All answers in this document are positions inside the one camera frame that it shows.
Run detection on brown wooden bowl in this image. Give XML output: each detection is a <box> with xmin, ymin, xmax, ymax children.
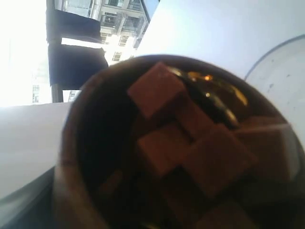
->
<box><xmin>53</xmin><ymin>55</ymin><xmax>305</xmax><ymax>229</ymax></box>

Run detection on brown cubes and gold coins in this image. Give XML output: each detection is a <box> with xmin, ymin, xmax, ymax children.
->
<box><xmin>100</xmin><ymin>62</ymin><xmax>294</xmax><ymax>229</ymax></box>

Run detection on clear plastic shaker cup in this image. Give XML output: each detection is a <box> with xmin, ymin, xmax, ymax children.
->
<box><xmin>245</xmin><ymin>35</ymin><xmax>305</xmax><ymax>138</ymax></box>

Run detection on dark chair by window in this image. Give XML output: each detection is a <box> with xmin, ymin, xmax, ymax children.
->
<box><xmin>46</xmin><ymin>0</ymin><xmax>109</xmax><ymax>103</ymax></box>

